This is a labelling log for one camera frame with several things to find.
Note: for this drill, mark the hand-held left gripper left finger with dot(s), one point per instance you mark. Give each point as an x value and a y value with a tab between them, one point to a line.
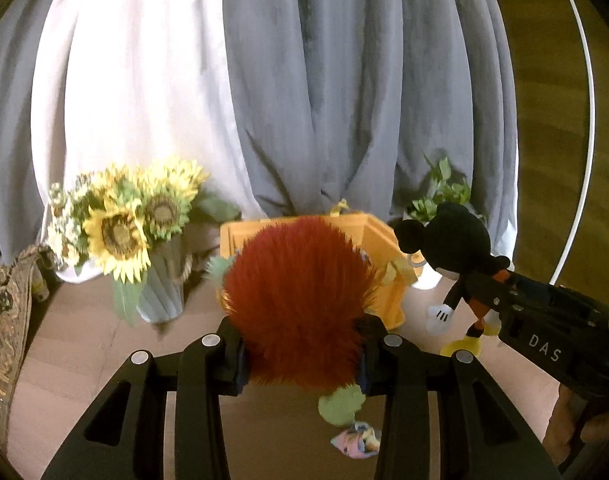
232	360

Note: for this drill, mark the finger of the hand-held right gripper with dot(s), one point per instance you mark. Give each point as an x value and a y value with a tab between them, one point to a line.
489	292

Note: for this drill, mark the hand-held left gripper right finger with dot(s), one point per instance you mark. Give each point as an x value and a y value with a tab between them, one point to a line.
372	355

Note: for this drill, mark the black mouse plush toy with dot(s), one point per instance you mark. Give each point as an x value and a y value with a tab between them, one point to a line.
459	240

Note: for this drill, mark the red furry plush toy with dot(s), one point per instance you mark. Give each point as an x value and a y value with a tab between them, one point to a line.
299	300

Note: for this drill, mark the orange plastic crate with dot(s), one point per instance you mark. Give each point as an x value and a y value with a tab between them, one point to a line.
382	240

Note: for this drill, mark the person's right hand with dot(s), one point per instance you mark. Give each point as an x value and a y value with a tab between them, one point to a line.
569	425

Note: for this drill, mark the small colourful plush toy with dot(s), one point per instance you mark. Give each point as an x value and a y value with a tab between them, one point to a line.
358	441

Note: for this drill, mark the grey ribbed vase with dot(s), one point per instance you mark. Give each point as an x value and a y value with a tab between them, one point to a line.
164	290

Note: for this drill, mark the green plant in white pot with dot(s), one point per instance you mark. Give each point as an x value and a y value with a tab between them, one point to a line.
447	192

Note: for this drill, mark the sunflower bouquet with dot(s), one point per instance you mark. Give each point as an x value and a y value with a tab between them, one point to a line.
119	230

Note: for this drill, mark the grey curtain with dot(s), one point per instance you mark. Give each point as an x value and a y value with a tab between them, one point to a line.
9	110
364	100

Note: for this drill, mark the brown patterned cloth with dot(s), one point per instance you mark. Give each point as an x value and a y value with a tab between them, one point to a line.
4	320

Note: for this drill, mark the white curtain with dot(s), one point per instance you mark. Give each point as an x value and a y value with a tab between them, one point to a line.
144	85

